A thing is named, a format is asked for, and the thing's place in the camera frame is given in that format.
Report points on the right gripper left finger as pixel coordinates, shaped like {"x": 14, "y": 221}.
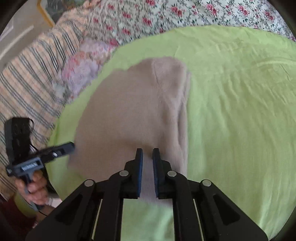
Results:
{"x": 94, "y": 210}

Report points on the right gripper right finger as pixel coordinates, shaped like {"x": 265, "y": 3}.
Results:
{"x": 201, "y": 210}

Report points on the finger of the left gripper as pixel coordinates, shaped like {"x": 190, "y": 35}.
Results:
{"x": 51, "y": 153}

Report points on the beige knit sweater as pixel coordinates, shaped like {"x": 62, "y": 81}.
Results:
{"x": 142, "y": 107}

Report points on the person's left forearm sleeve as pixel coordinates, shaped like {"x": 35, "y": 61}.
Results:
{"x": 17, "y": 215}

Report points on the person's left hand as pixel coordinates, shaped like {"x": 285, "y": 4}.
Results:
{"x": 35, "y": 191}

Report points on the plaid blanket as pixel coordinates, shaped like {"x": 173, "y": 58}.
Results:
{"x": 28, "y": 82}

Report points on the pastel floral pillow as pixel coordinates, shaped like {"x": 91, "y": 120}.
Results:
{"x": 82, "y": 68}

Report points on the green bed sheet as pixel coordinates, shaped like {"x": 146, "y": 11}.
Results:
{"x": 241, "y": 113}

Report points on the framed landscape picture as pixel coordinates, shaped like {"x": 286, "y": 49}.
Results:
{"x": 52, "y": 10}

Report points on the floral quilt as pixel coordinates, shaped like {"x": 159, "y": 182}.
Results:
{"x": 121, "y": 22}

